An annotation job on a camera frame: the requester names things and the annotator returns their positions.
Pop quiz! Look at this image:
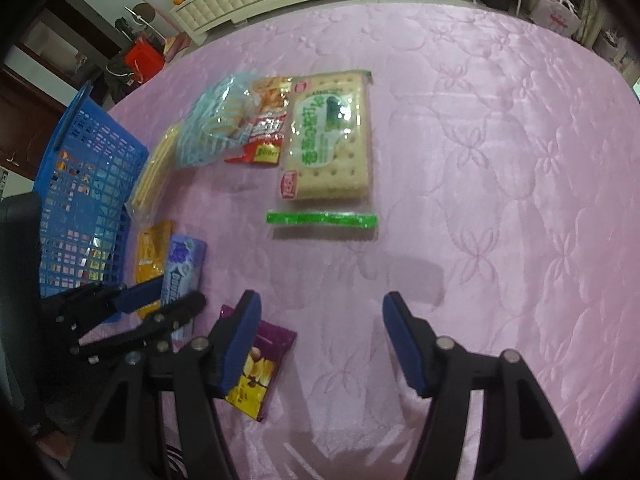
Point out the orange yellow snack pouch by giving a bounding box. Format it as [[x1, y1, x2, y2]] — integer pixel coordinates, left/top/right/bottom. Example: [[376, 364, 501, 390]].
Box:
[[133, 219, 174, 320]]

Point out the blue gum pack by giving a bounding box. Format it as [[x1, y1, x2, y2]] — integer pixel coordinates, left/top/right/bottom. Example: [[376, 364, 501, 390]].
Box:
[[159, 233, 208, 340]]

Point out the clear wafer cracker pack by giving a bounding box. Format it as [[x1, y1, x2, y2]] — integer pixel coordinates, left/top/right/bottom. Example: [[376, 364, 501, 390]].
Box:
[[126, 124, 181, 228]]

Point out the purple chip packet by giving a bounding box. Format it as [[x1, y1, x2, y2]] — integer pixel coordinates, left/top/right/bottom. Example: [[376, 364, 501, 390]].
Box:
[[224, 321, 297, 422]]

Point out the light blue clear snack bag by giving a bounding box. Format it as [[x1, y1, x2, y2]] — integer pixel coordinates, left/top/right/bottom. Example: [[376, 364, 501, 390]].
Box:
[[176, 74, 260, 169]]

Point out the red peanut snack bag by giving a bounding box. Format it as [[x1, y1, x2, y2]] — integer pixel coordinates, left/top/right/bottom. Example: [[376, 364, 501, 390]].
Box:
[[224, 76, 293, 167]]

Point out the green cracker pack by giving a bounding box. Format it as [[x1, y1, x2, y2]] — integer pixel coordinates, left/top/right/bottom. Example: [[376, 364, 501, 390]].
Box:
[[266, 70, 378, 230]]

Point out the blue plastic basket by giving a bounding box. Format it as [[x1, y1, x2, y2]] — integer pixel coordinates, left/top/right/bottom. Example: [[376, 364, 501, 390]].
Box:
[[34, 84, 149, 297]]

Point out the dark backpack on floor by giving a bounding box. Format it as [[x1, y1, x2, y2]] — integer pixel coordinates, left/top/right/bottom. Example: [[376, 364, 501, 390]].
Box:
[[104, 52, 139, 103]]

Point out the red shopping bag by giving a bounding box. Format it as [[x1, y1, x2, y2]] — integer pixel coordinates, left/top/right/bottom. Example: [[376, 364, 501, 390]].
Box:
[[124, 38, 165, 84]]

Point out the pink quilted tablecloth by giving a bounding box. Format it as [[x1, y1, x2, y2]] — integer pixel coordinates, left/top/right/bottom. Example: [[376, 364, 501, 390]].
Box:
[[112, 2, 639, 479]]

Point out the pink tote bag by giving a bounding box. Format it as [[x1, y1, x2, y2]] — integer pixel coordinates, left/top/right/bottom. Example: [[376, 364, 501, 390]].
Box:
[[529, 0, 580, 38]]

